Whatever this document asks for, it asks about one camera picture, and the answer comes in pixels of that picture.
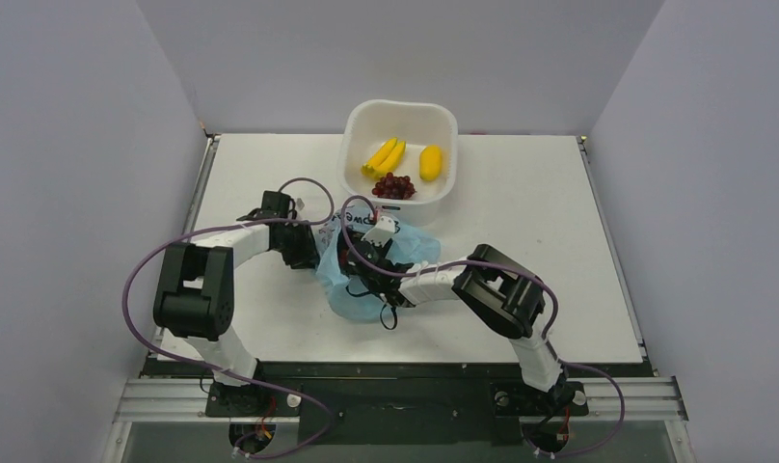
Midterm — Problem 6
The light blue plastic bag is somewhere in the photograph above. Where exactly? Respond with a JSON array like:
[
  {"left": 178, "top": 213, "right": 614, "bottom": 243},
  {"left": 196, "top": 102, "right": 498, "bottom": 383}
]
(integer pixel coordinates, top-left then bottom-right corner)
[{"left": 314, "top": 205, "right": 442, "bottom": 323}]

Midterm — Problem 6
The dark red fake fruit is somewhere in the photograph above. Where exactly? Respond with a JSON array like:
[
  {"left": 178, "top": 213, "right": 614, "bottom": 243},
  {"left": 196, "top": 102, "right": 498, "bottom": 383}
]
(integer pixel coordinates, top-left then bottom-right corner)
[{"left": 371, "top": 173, "right": 416, "bottom": 201}]

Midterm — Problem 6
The yellow fake fruit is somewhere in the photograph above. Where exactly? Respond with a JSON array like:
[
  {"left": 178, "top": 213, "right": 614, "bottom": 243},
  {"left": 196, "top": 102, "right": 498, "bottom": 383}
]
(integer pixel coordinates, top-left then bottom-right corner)
[
  {"left": 361, "top": 138, "right": 407, "bottom": 179},
  {"left": 419, "top": 145, "right": 443, "bottom": 182}
]

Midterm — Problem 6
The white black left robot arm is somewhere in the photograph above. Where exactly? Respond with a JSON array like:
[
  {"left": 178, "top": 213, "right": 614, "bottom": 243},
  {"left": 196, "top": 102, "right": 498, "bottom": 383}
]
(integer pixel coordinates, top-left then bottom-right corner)
[{"left": 153, "top": 191, "right": 319, "bottom": 417}]

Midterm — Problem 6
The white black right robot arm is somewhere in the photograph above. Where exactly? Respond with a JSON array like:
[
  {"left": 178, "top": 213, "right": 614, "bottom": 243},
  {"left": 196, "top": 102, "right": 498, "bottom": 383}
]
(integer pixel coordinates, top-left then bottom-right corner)
[{"left": 336, "top": 231, "right": 586, "bottom": 414}]

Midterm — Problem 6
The white plastic basket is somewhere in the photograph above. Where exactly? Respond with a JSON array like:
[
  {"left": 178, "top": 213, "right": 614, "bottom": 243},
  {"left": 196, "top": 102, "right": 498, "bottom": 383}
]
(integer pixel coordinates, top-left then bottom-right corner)
[{"left": 337, "top": 99, "right": 458, "bottom": 226}]

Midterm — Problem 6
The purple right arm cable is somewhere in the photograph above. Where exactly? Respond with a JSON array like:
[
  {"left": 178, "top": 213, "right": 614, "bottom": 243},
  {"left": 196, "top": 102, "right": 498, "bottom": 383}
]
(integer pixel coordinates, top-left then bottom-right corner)
[{"left": 339, "top": 194, "right": 627, "bottom": 459}]

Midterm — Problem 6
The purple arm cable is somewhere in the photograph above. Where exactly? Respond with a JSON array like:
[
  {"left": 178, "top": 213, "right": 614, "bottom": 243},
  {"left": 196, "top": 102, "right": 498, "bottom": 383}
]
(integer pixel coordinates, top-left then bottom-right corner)
[
  {"left": 121, "top": 177, "right": 337, "bottom": 461},
  {"left": 339, "top": 194, "right": 627, "bottom": 459}
]

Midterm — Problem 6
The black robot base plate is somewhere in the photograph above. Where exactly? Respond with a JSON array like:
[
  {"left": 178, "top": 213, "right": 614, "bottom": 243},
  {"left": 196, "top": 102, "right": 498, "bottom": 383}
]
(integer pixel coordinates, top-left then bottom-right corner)
[{"left": 119, "top": 360, "right": 653, "bottom": 451}]

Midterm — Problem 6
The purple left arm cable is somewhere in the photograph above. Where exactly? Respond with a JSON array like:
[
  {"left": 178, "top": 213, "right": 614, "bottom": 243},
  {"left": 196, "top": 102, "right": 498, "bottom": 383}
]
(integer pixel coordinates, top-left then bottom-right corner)
[{"left": 121, "top": 177, "right": 337, "bottom": 461}]

